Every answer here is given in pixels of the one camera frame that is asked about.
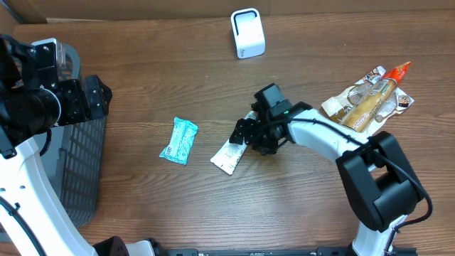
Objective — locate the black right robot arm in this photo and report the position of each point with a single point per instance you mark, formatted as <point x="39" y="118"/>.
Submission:
<point x="380" y="183"/>

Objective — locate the grey plastic mesh basket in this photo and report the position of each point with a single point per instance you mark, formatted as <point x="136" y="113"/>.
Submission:
<point x="72" y="159"/>

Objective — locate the beige nut snack pouch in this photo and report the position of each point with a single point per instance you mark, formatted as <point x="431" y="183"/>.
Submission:
<point x="338" y="106"/>

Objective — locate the orange noodle packet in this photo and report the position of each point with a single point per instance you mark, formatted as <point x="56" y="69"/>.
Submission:
<point x="363" y="112"/>

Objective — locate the teal wipes packet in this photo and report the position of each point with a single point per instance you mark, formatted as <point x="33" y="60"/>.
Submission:
<point x="181" y="141"/>

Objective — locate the white barcode scanner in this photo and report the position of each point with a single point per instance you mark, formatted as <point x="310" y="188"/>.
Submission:
<point x="248" y="33"/>

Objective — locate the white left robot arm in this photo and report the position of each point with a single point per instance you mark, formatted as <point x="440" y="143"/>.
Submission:
<point x="35" y="219"/>

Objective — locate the white cream tube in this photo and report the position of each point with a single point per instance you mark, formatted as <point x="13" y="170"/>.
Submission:
<point x="228" y="157"/>

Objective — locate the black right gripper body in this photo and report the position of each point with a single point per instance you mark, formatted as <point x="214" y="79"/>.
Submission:
<point x="254" y="129"/>

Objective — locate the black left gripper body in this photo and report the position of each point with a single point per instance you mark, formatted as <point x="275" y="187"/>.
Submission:
<point x="76" y="103"/>

